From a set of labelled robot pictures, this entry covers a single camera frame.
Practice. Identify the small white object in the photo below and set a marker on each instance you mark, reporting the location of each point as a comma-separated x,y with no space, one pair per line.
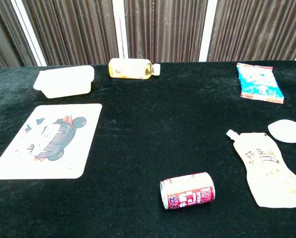
288,135

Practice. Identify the white cartoon car card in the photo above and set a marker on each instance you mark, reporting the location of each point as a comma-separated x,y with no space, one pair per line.
48,141

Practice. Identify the black velvet table cloth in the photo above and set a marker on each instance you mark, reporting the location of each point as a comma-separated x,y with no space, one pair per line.
148,124

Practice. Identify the yellow tea plastic bottle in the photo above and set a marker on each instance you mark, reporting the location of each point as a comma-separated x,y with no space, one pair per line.
128,69

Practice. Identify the red white drink can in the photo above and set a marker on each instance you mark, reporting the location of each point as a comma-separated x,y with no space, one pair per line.
187,191

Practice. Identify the brown pleated curtain panel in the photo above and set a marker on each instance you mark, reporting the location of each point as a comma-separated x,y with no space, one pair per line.
165,29
257,29
4,32
73,29

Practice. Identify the white wipes packet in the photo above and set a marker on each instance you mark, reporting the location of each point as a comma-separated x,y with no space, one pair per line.
63,81

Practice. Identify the blue red snack bag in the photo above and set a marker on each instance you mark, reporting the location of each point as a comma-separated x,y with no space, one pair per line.
259,83

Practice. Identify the beige spouted drink pouch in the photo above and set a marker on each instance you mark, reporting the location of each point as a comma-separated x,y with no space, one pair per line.
267,171

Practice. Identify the white frame post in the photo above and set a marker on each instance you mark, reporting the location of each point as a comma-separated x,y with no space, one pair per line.
120,29
28,32
207,29

